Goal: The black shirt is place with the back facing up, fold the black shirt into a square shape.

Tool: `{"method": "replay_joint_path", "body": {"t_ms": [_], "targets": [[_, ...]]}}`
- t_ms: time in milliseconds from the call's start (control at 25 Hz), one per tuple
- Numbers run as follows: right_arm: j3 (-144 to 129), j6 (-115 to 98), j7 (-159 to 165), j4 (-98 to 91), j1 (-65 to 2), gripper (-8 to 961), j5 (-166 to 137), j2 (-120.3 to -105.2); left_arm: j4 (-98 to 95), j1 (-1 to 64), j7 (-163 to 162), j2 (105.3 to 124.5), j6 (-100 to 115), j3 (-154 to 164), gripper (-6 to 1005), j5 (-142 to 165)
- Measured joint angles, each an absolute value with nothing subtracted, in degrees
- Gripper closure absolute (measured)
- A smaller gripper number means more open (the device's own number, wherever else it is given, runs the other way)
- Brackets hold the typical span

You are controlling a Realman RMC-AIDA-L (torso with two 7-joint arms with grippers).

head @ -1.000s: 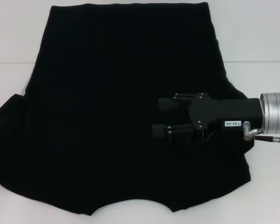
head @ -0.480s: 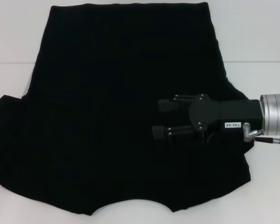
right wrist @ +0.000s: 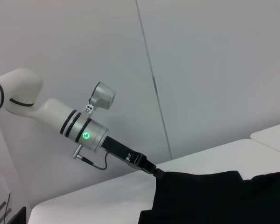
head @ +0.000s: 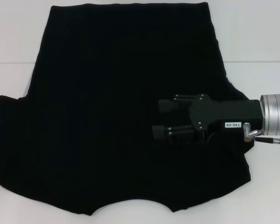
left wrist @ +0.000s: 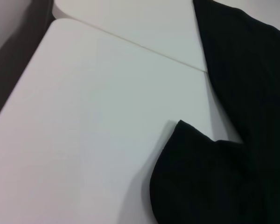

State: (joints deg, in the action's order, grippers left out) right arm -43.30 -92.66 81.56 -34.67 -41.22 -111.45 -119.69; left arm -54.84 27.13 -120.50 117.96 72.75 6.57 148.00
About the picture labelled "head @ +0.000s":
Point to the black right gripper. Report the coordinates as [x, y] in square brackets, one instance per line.
[235, 112]

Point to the black shirt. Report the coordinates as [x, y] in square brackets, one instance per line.
[107, 93]

